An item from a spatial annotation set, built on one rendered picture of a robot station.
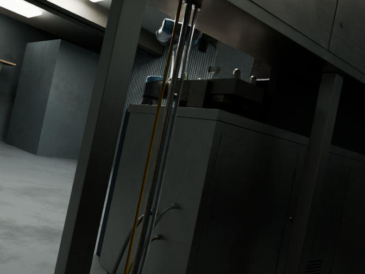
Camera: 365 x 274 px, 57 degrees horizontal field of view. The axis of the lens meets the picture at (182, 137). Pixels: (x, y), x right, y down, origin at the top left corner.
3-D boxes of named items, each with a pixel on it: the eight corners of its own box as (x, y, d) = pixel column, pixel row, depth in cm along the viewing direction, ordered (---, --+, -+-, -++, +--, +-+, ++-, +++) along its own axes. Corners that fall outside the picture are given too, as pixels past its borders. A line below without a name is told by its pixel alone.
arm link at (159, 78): (141, 95, 212) (145, 74, 212) (162, 100, 215) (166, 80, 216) (143, 94, 200) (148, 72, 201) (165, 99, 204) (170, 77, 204)
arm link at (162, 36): (154, 26, 231) (166, 12, 184) (169, 30, 234) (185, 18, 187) (150, 43, 233) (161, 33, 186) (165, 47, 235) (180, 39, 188)
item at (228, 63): (210, 93, 163) (218, 56, 164) (246, 93, 145) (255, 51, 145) (209, 93, 163) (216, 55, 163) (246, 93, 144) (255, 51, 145)
